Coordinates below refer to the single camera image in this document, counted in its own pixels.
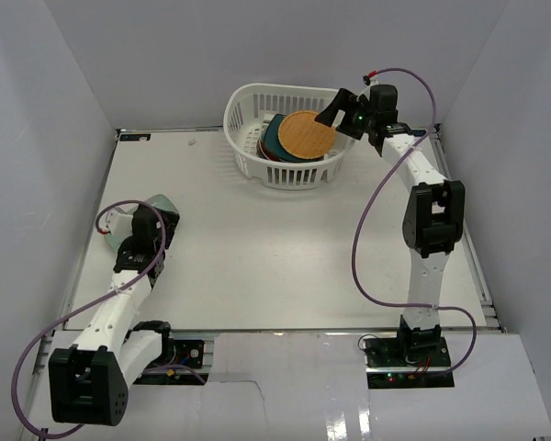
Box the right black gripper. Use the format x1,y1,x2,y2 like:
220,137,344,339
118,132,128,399
316,89,377,141

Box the pale green rectangular plate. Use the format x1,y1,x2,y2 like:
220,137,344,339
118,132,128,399
102,194,180,254

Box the woven bamboo round plate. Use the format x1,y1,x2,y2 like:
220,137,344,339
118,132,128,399
277,110,336,160

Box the dark teal square plate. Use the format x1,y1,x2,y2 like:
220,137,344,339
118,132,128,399
260,114,324,164

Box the red rimmed cream plate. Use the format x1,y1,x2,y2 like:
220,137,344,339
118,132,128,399
256,139,280,162

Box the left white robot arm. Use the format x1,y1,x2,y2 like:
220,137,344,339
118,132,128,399
48,195,180,426

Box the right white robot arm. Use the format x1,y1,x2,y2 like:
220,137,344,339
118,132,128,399
315,85,466,367

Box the white plastic dish bin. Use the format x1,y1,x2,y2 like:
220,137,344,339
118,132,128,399
223,83,355,190

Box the left blue table label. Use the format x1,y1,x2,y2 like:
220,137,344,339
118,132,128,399
118,133,151,142

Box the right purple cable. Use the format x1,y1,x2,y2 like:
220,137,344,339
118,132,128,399
352,67,478,376

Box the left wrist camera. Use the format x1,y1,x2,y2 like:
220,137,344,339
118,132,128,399
96,208,132,238

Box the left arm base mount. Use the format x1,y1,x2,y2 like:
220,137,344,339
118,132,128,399
135,339,208,386

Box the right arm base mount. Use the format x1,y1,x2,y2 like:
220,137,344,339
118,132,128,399
357,334,455,390

